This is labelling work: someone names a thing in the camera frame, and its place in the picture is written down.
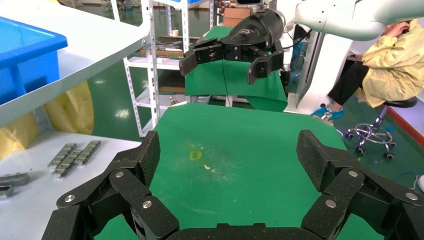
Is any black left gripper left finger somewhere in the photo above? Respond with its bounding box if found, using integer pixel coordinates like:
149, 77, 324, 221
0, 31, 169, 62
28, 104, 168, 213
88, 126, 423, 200
41, 130, 180, 240

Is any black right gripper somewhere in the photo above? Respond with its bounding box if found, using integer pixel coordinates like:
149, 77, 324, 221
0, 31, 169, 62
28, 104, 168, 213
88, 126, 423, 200
178, 9, 286, 86

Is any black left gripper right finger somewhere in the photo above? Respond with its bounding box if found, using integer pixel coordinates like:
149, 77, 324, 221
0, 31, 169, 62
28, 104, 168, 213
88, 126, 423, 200
296, 129, 424, 240

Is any green table cloth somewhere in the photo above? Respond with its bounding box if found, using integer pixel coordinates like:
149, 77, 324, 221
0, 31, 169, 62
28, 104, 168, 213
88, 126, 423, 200
94, 102, 385, 240
184, 25, 288, 113

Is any brown cardboard box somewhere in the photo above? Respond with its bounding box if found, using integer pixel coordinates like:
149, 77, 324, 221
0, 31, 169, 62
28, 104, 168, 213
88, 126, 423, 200
223, 7, 254, 28

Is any grey segmented metal bar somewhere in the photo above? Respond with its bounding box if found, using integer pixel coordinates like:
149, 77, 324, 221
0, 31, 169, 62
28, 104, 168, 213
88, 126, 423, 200
73, 140, 102, 167
47, 143, 78, 170
51, 150, 82, 180
0, 172, 31, 187

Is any metal table clamp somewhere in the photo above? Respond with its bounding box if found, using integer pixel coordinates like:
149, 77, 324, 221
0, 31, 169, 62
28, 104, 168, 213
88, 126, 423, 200
319, 111, 335, 127
167, 96, 188, 110

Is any white slotted storage rack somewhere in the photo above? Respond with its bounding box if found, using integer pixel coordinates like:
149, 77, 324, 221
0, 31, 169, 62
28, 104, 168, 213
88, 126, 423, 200
110, 0, 216, 138

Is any white robot torso column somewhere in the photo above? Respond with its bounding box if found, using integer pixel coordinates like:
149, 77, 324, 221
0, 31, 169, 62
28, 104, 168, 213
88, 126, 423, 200
284, 24, 362, 117

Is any yellow plastic bag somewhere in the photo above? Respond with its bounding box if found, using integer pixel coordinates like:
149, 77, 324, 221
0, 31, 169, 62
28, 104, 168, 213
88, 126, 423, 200
0, 112, 39, 162
44, 81, 95, 135

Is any black round swivel stool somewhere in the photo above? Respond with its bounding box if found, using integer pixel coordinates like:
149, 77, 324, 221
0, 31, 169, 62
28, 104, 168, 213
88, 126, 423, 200
344, 96, 419, 161

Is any person in yellow coat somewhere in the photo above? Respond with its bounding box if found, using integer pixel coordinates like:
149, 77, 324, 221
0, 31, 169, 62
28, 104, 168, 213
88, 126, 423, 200
311, 18, 424, 122

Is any blue plastic bin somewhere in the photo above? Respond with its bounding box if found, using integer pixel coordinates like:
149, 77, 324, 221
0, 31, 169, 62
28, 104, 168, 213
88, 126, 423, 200
0, 16, 69, 105

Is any thin black cable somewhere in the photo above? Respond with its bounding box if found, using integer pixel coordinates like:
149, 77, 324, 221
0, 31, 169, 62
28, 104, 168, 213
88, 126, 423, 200
221, 59, 233, 108

